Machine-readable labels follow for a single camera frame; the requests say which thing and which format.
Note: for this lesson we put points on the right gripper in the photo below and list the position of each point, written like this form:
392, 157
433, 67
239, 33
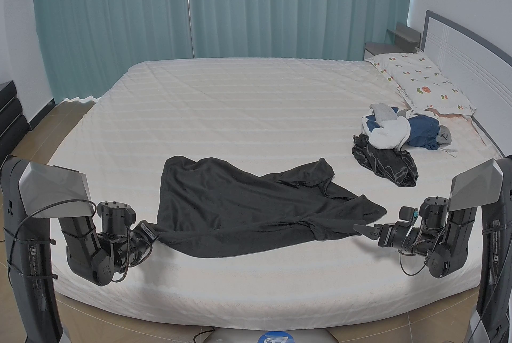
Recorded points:
392, 235

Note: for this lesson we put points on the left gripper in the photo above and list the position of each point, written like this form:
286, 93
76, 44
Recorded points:
146, 237

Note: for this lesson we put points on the black T-shirt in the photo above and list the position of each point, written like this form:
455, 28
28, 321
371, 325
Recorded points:
224, 213

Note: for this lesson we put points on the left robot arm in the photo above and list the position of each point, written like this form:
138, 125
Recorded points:
36, 189

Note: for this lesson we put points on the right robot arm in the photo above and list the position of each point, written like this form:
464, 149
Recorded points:
476, 185

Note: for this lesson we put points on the pile of clothes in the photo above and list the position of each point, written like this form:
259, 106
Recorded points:
390, 133

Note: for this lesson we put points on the bed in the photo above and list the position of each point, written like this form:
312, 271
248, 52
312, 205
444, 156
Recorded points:
240, 113

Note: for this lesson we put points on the black satin garment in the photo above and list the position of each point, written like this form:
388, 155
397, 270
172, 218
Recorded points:
384, 163

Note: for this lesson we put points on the white printed pillow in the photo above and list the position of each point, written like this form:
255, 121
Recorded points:
424, 81

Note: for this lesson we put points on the black chest of drawers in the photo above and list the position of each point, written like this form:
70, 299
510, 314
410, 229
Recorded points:
10, 113

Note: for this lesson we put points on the grey bedside table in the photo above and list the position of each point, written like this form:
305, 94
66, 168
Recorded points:
380, 48

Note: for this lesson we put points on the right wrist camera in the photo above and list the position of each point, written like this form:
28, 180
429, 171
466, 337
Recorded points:
408, 213

